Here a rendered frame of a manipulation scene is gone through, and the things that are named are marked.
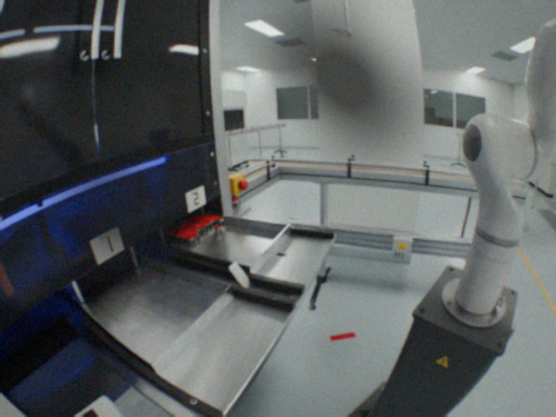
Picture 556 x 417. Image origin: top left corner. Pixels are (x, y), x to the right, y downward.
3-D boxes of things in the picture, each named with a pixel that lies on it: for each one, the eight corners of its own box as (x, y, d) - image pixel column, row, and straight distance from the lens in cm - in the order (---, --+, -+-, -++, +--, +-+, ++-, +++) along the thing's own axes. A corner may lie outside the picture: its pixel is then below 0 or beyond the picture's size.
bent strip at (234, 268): (231, 287, 63) (228, 268, 60) (238, 281, 65) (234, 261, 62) (287, 302, 57) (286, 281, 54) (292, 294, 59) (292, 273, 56)
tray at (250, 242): (160, 251, 86) (157, 241, 85) (208, 221, 102) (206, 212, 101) (251, 278, 66) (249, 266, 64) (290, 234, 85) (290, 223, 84)
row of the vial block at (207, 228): (182, 249, 83) (180, 236, 81) (216, 227, 95) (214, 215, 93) (188, 251, 82) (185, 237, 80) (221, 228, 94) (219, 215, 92)
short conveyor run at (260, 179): (216, 223, 109) (211, 186, 104) (188, 218, 119) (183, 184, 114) (282, 181, 165) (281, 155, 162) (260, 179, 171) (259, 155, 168)
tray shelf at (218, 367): (68, 321, 75) (64, 316, 74) (215, 221, 106) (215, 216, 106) (211, 440, 43) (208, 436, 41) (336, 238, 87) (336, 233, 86)
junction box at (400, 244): (391, 252, 165) (393, 239, 161) (392, 248, 170) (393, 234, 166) (410, 254, 166) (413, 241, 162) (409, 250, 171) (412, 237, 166)
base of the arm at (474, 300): (508, 294, 78) (531, 230, 71) (496, 339, 63) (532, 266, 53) (453, 273, 78) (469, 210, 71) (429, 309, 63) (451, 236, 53)
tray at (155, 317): (77, 307, 75) (71, 296, 73) (142, 263, 82) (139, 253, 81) (158, 375, 49) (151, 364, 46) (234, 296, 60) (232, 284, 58)
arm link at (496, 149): (528, 244, 62) (547, 128, 58) (469, 251, 49) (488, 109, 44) (500, 221, 69) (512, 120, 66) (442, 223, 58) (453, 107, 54)
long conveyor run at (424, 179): (240, 178, 179) (238, 155, 176) (251, 173, 192) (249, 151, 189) (525, 206, 179) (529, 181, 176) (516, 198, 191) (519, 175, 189)
